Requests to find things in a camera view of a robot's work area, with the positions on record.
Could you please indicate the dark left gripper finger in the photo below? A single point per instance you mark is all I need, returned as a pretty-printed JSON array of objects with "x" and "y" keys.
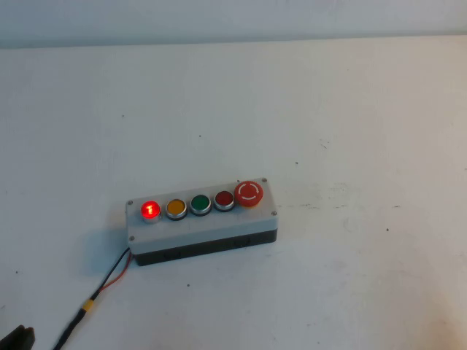
[
  {"x": 29, "y": 337},
  {"x": 12, "y": 341}
]

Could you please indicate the yellow push button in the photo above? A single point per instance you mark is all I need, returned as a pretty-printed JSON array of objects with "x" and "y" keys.
[{"x": 176, "y": 207}]

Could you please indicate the green push button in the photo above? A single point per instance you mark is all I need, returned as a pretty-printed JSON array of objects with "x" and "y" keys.
[{"x": 200, "y": 203}]

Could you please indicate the grey and black button box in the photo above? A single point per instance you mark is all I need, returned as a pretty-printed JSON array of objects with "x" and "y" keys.
[{"x": 219, "y": 228}]

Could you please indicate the flat red push button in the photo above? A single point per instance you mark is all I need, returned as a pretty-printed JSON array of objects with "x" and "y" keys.
[{"x": 224, "y": 199}]

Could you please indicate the red emergency stop mushroom button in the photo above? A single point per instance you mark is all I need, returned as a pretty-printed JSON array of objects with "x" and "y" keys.
[{"x": 249, "y": 192}]

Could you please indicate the red indicator lamp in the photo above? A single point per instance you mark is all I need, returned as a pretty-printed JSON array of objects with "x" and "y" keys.
[{"x": 150, "y": 210}]

